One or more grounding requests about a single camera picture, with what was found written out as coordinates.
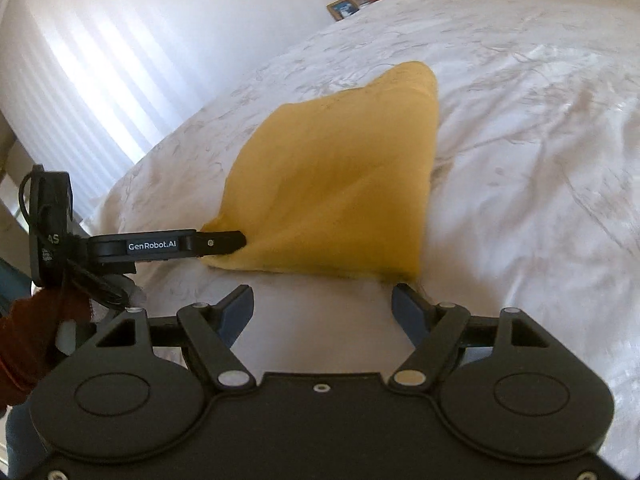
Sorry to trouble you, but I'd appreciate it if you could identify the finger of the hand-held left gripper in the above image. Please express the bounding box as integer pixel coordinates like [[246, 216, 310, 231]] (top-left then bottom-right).
[[196, 230, 247, 257]]

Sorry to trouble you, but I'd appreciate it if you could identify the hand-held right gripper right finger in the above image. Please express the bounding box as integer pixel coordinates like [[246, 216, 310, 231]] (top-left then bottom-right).
[[387, 282, 551, 392]]

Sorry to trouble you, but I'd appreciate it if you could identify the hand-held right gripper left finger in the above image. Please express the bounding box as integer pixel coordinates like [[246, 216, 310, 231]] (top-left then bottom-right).
[[95, 283, 256, 392]]

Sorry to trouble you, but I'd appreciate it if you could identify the yellow knit sweater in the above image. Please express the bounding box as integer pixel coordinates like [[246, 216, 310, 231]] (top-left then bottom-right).
[[201, 60, 442, 284]]

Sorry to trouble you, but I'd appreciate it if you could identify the person's left forearm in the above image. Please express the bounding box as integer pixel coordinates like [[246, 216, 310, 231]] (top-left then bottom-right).
[[0, 291, 103, 407]]

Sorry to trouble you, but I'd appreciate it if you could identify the white window curtain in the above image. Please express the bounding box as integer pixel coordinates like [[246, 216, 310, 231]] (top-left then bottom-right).
[[0, 0, 341, 221]]

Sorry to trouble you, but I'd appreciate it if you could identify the white bed with embroidered bedspread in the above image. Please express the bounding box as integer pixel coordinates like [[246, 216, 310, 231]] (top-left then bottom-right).
[[85, 0, 640, 461]]

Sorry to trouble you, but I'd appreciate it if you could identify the wooden picture frame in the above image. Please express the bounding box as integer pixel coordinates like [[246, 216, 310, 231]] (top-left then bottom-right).
[[327, 0, 361, 22]]

